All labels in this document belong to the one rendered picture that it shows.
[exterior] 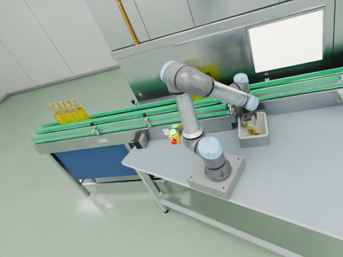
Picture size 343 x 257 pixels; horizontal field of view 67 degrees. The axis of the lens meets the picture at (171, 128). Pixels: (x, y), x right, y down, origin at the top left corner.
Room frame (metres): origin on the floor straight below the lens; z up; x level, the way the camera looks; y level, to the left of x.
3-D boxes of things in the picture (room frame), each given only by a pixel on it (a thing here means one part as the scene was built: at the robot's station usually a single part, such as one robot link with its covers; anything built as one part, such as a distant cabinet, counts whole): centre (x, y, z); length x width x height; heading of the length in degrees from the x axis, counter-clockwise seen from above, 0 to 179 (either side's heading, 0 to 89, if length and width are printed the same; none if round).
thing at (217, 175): (0.96, -0.14, 0.88); 0.15 x 0.15 x 0.10
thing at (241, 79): (1.21, -0.47, 1.14); 0.09 x 0.08 x 0.11; 109
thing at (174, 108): (1.79, 0.37, 0.92); 1.75 x 0.01 x 0.08; 63
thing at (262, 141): (1.21, -0.48, 0.79); 0.27 x 0.17 x 0.08; 153
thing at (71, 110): (2.01, 0.68, 1.02); 0.06 x 0.06 x 0.28; 63
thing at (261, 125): (1.18, -0.47, 0.80); 0.22 x 0.17 x 0.09; 153
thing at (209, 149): (0.97, -0.14, 1.00); 0.13 x 0.12 x 0.14; 19
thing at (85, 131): (1.72, 0.40, 0.92); 1.75 x 0.01 x 0.08; 63
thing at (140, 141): (1.58, 0.25, 0.79); 0.08 x 0.08 x 0.08; 63
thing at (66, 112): (2.04, 0.73, 1.02); 0.06 x 0.06 x 0.28; 63
